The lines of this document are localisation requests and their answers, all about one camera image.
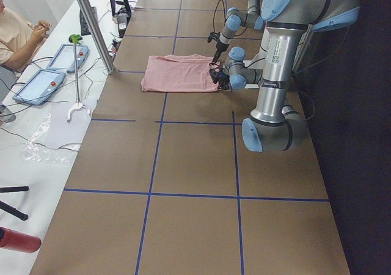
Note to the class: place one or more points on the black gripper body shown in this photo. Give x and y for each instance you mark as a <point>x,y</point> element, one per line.
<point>222,80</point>
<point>219,48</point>

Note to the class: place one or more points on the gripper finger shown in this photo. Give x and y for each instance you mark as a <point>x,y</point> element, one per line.
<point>214,67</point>
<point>218,55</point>
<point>225,86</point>
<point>214,58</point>

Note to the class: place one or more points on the pink t-shirt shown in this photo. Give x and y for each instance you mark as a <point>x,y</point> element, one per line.
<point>174,73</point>

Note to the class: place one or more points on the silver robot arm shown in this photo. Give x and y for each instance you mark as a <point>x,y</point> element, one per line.
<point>273,124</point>
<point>236,19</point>

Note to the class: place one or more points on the reacher grabber tool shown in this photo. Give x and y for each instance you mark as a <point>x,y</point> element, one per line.
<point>74,39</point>

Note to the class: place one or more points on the upper teach pendant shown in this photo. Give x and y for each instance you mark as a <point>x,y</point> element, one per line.
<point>64,58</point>

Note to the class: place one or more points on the teach pendant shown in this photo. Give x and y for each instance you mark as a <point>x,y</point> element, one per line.
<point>40,87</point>
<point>64,58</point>

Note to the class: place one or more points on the lower teach pendant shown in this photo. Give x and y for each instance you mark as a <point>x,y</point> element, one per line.
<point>40,87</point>

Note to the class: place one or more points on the clear plastic bag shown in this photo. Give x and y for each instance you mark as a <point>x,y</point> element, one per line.
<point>55,139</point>

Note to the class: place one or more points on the seated person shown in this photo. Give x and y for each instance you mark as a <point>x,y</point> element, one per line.
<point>20,39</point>

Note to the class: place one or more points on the black tripod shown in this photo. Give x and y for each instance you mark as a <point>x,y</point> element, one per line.
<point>13,201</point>

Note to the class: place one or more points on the red bottle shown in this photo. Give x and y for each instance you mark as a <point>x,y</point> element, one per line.
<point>18,241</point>

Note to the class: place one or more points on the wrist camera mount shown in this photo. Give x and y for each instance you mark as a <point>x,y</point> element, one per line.
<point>213,36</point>

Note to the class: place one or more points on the aluminium frame post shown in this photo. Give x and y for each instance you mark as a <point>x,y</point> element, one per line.
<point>98,39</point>

